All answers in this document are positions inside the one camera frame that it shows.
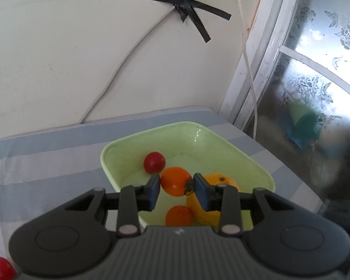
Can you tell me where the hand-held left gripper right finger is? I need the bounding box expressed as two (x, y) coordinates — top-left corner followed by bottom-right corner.
(193, 173), (294, 237)

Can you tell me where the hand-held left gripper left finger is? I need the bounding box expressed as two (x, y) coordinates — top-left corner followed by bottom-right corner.
(63, 174), (161, 238)

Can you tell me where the orange persimmon with dark calyx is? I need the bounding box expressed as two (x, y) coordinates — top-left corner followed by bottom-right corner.
(160, 167), (196, 197)

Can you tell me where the light green plastic basin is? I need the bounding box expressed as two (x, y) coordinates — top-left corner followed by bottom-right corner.
(101, 122), (275, 231)

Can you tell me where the large yellow citrus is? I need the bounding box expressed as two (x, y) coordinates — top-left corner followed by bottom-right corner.
(187, 173), (240, 228)

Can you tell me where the red cherry tomato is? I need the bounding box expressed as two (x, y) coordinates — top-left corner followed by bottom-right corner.
(0, 257), (17, 280)
(143, 152), (166, 174)

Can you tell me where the small orange tangerine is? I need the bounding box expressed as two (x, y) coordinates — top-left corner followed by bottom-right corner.
(165, 206), (194, 227)

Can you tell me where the blue grey striped sheet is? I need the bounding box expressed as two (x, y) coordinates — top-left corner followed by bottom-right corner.
(0, 106), (324, 280)

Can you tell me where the green blue blurred object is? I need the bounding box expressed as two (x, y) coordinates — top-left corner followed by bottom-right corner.
(286, 102), (321, 149)

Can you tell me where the black tape cross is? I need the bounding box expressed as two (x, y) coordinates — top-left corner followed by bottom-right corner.
(142, 0), (232, 44)

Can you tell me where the frosted floral window glass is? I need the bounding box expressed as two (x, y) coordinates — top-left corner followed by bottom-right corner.
(245, 0), (350, 269)

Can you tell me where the grey cable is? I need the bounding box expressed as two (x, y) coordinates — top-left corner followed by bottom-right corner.
(79, 6), (177, 124)

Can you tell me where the thin white cable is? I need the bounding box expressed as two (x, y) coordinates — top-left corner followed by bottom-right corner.
(231, 0), (259, 140)

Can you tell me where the white window frame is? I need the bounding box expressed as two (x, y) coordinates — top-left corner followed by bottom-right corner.
(220, 0), (350, 140)

